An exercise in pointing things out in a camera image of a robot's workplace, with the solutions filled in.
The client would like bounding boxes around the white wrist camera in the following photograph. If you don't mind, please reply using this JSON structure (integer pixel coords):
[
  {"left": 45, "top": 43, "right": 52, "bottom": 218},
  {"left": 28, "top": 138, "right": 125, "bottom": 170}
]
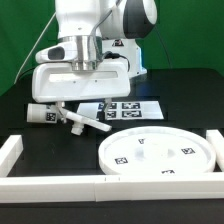
[{"left": 35, "top": 43, "right": 77, "bottom": 64}]

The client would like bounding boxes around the white left fence bar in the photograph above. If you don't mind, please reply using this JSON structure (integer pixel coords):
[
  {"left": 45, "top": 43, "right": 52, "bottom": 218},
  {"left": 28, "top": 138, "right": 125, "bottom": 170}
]
[{"left": 0, "top": 135, "right": 23, "bottom": 178}]

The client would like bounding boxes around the white front fence bar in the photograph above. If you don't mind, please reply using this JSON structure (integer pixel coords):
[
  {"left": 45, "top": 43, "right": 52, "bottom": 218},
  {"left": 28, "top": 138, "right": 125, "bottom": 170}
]
[{"left": 0, "top": 172, "right": 224, "bottom": 203}]

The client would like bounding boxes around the white round table top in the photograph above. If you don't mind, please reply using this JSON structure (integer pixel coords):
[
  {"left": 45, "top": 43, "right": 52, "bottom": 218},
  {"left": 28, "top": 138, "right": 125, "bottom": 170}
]
[{"left": 98, "top": 126, "right": 216, "bottom": 176}]

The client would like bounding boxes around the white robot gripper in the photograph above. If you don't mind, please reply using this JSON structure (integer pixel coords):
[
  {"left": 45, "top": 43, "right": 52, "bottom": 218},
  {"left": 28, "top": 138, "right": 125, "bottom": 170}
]
[{"left": 32, "top": 60, "right": 130, "bottom": 124}]

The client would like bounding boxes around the white marker sheet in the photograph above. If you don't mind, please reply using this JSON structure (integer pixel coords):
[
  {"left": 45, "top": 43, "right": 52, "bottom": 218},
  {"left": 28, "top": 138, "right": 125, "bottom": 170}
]
[{"left": 77, "top": 101, "right": 164, "bottom": 120}]

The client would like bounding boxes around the white cable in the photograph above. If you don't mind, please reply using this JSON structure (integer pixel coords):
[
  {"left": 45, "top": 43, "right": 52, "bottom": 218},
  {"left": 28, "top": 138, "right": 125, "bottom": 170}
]
[{"left": 13, "top": 11, "right": 58, "bottom": 85}]

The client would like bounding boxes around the white cross-shaped table base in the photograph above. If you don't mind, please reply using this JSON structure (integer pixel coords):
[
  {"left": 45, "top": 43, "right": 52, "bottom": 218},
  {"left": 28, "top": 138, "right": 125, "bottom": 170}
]
[{"left": 62, "top": 109, "right": 111, "bottom": 135}]

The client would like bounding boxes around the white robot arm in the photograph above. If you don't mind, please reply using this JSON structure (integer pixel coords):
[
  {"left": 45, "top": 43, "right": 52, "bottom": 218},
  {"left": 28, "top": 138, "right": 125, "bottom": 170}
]
[{"left": 27, "top": 0, "right": 157, "bottom": 123}]

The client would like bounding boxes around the white right fence bar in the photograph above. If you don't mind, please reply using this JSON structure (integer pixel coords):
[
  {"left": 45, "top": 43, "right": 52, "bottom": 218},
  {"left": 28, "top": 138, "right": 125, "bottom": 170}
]
[{"left": 206, "top": 129, "right": 224, "bottom": 172}]

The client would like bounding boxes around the white fence bar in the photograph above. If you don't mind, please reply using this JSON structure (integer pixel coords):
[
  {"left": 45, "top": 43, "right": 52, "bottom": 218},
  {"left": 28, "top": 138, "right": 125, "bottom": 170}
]
[
  {"left": 0, "top": 135, "right": 23, "bottom": 178},
  {"left": 0, "top": 172, "right": 224, "bottom": 203},
  {"left": 206, "top": 129, "right": 224, "bottom": 172}
]

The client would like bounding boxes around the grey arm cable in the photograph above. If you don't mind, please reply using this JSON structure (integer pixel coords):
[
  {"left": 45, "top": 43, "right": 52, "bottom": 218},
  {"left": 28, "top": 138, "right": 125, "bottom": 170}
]
[{"left": 154, "top": 26, "right": 175, "bottom": 69}]

